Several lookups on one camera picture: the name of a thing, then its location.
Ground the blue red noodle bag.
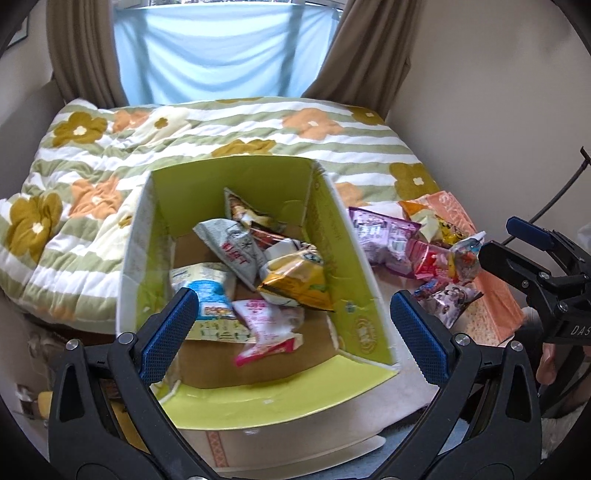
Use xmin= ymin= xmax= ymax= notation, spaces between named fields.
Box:
xmin=449 ymin=231 xmax=486 ymax=284

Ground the gold Pillows chocolate bag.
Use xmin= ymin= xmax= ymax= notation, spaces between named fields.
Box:
xmin=432 ymin=217 xmax=469 ymax=248

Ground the colourful cartoon snack pack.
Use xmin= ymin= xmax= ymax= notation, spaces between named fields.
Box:
xmin=413 ymin=278 xmax=483 ymax=329

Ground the pink striped snack bag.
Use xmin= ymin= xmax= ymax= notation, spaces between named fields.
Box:
xmin=408 ymin=240 xmax=451 ymax=280

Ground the purple snack bag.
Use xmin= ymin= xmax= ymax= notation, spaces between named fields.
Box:
xmin=349 ymin=207 xmax=421 ymax=277

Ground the blue white snack pack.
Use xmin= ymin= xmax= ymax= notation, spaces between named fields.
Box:
xmin=169 ymin=262 xmax=250 ymax=344

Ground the pink white snack pack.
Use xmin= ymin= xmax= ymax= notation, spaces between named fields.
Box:
xmin=232 ymin=299 xmax=304 ymax=367

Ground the white grey snack bag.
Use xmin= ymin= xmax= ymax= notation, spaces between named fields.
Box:
xmin=193 ymin=218 xmax=264 ymax=291

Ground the Taire potato chip bag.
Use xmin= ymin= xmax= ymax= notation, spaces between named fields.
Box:
xmin=257 ymin=246 xmax=334 ymax=311

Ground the orange beige snack bag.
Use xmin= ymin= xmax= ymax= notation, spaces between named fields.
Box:
xmin=400 ymin=201 xmax=443 ymax=243

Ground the person's right hand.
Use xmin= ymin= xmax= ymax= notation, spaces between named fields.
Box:
xmin=536 ymin=343 xmax=590 ymax=395

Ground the green cardboard box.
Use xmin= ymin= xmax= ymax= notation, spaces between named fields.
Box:
xmin=115 ymin=154 xmax=402 ymax=432

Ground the floral striped quilt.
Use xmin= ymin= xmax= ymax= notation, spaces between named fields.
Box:
xmin=1 ymin=97 xmax=439 ymax=334

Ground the right brown curtain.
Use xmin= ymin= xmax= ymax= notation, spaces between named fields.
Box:
xmin=303 ymin=0 xmax=426 ymax=118

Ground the brown curtain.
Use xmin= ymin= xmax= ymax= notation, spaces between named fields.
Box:
xmin=303 ymin=0 xmax=426 ymax=118
xmin=46 ymin=0 xmax=127 ymax=108

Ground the brown cream snack bag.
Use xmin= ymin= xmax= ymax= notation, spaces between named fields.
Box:
xmin=223 ymin=188 xmax=287 ymax=233

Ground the grey headboard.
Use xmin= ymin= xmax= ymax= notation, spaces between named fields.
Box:
xmin=0 ymin=80 xmax=65 ymax=198

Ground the blue window sheet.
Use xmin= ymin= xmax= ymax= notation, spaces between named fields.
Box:
xmin=113 ymin=1 xmax=342 ymax=105

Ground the left brown curtain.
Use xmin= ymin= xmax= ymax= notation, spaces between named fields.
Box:
xmin=46 ymin=0 xmax=127 ymax=108

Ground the black cable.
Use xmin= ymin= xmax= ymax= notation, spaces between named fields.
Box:
xmin=500 ymin=147 xmax=591 ymax=245

